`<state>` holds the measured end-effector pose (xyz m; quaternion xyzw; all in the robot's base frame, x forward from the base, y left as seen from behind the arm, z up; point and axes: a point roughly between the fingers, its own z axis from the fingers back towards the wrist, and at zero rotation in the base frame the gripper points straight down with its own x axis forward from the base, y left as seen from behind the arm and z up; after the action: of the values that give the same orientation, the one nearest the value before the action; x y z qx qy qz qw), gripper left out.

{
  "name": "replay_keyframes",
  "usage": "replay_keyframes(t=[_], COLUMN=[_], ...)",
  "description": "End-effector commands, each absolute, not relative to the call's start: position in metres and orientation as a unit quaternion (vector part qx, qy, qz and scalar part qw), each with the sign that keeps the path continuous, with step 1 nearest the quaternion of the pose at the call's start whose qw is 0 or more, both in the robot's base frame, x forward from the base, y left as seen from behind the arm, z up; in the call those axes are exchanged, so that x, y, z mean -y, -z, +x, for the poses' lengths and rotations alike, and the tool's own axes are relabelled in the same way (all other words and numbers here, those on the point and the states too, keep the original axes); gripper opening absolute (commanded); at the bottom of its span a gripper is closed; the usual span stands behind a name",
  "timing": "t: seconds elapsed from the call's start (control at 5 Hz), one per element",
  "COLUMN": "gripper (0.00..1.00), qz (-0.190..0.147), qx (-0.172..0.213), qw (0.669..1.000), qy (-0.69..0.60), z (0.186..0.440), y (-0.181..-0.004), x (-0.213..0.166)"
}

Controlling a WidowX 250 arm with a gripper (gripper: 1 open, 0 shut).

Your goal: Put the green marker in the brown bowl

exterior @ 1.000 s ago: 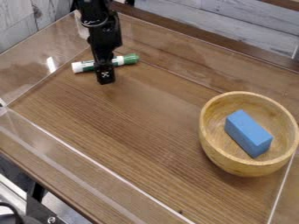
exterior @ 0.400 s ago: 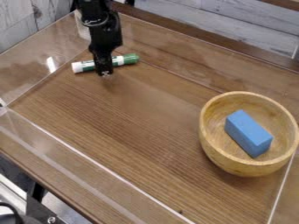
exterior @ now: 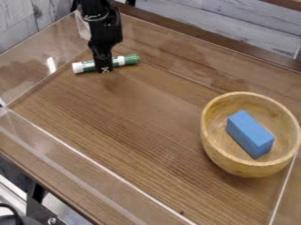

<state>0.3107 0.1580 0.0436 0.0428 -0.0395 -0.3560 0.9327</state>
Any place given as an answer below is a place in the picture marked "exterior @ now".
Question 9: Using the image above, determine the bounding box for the blue foam block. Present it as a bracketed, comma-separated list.
[226, 111, 275, 159]

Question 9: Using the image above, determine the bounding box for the clear acrylic tray wall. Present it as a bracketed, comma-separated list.
[0, 7, 301, 225]

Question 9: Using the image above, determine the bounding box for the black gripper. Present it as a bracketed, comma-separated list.
[77, 0, 123, 73]

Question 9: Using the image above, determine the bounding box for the green white marker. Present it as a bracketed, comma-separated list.
[72, 54, 140, 74]

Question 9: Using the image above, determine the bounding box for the clear acrylic corner brace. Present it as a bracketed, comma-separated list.
[73, 11, 90, 40]

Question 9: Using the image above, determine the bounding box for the black metal table bracket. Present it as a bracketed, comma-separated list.
[25, 183, 66, 225]

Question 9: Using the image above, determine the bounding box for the black cable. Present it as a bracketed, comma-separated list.
[0, 202, 26, 225]

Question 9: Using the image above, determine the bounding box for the brown wooden bowl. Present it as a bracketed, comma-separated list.
[199, 91, 301, 178]

